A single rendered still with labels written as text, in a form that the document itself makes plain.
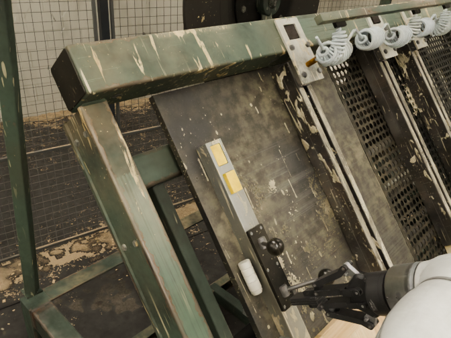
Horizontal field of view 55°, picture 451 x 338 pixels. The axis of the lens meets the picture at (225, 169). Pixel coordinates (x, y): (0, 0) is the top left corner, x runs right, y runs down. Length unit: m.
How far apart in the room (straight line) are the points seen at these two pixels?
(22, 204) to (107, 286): 1.61
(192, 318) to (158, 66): 0.51
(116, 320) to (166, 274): 1.96
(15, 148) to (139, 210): 0.61
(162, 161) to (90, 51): 0.29
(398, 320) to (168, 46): 0.68
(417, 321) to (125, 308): 2.42
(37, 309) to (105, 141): 1.08
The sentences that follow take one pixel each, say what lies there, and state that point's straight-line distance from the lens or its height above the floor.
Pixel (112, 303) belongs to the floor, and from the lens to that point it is 2.90.
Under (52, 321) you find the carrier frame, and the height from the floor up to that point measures 0.79.
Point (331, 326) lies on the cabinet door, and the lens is 1.19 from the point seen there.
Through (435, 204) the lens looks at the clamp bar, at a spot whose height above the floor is 1.26.
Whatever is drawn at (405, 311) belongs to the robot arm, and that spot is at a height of 1.67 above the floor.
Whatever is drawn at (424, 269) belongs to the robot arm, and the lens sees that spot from 0.72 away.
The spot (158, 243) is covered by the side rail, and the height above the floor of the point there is 1.53.
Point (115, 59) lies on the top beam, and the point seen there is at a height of 1.83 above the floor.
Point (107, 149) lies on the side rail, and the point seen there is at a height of 1.68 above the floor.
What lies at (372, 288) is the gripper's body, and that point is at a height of 1.55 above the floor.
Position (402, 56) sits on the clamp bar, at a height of 1.67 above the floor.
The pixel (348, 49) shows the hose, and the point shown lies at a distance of 1.23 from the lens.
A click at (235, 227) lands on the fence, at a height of 1.46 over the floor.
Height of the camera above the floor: 2.05
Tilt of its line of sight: 28 degrees down
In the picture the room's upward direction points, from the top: 4 degrees clockwise
